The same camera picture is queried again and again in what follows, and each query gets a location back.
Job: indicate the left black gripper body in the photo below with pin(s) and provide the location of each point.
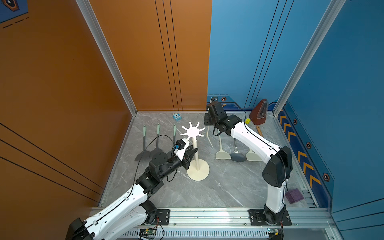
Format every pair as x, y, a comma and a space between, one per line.
186, 157

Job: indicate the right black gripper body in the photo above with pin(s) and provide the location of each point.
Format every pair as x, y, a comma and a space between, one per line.
209, 121

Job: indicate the mint handle grey turner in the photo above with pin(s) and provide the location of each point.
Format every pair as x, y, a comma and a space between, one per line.
157, 149

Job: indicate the mint handle cream turner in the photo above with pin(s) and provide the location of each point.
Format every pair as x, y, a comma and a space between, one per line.
221, 154

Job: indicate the mint handle grey spatula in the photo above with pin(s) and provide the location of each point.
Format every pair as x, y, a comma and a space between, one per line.
144, 154

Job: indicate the black handle metal utensil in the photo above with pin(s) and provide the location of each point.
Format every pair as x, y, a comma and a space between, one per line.
236, 156

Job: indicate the wooden handle white spatula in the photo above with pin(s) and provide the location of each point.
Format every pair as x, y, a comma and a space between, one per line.
259, 131

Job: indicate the mint handle white spatula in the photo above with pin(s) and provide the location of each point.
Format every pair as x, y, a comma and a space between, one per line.
253, 157

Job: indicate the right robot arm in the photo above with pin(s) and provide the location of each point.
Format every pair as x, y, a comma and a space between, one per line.
278, 159

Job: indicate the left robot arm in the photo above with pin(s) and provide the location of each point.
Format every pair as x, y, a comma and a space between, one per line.
133, 208

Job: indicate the small blue owl toy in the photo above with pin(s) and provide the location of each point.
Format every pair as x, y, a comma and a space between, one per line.
177, 117

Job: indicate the dark red metronome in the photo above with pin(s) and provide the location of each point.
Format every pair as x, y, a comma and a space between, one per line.
258, 115

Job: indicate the left green circuit board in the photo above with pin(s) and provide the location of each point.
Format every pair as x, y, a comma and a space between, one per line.
148, 233

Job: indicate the green circuit board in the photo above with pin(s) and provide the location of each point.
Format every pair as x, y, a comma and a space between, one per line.
276, 234
148, 233

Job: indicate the right green circuit board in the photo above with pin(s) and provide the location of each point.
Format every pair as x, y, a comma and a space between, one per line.
276, 234

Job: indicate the purple flat block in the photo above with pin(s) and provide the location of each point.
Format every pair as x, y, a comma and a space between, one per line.
294, 196

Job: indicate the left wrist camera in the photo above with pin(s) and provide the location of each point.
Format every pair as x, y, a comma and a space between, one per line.
180, 148

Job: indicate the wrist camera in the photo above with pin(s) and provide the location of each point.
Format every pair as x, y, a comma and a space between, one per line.
215, 108
180, 148

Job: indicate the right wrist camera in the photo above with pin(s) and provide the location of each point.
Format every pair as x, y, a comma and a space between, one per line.
215, 108

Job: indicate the aluminium front rail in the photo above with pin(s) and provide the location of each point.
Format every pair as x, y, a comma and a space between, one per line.
240, 218

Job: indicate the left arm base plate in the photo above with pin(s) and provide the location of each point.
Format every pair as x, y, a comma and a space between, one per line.
160, 216

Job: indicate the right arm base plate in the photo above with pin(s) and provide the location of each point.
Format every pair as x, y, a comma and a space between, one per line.
260, 217

